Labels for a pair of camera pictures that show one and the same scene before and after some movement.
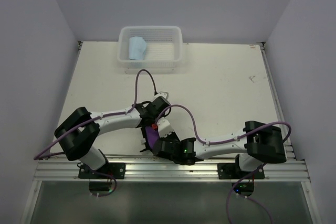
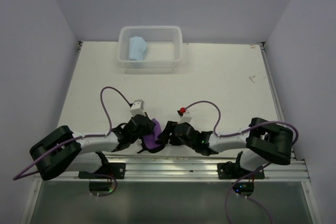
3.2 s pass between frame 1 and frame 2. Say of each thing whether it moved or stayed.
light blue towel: stayed
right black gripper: moved
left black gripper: moved
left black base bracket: stayed
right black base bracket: stayed
